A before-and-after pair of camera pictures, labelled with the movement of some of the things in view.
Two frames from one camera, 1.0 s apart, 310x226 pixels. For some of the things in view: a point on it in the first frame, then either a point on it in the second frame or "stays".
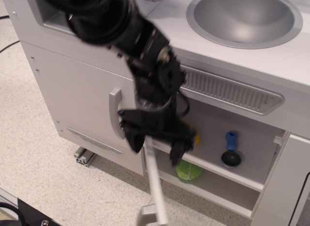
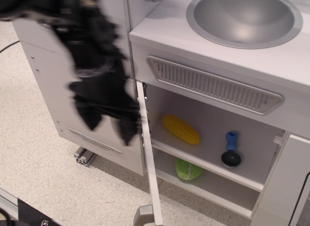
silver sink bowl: (245, 21) stays
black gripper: (165, 122) to (107, 94)
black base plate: (33, 217) stays
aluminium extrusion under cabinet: (84, 156) stays
